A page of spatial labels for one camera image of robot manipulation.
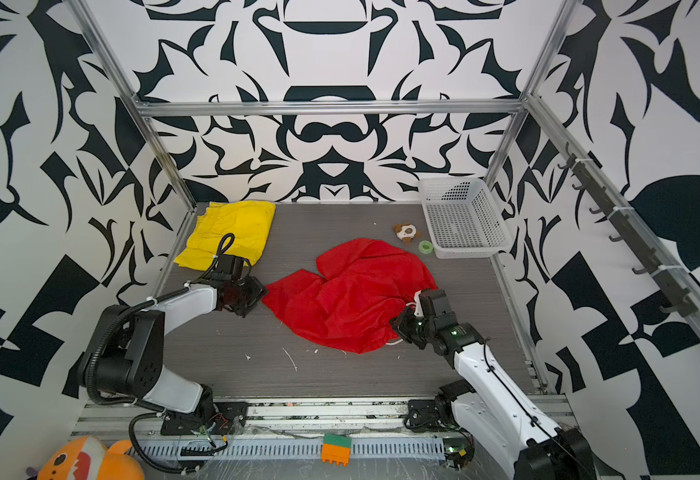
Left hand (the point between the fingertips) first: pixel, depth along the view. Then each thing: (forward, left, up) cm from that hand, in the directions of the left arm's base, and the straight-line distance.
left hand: (265, 288), depth 93 cm
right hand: (-14, -36, +5) cm, 39 cm away
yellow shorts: (+29, +11, -2) cm, 31 cm away
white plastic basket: (+29, -70, -3) cm, 76 cm away
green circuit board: (-42, -50, -4) cm, 66 cm away
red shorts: (-2, -30, +3) cm, 30 cm away
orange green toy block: (-41, -22, -2) cm, 46 cm away
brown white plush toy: (+21, -47, 0) cm, 51 cm away
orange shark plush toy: (-41, +30, +4) cm, 51 cm away
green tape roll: (+16, -53, -3) cm, 56 cm away
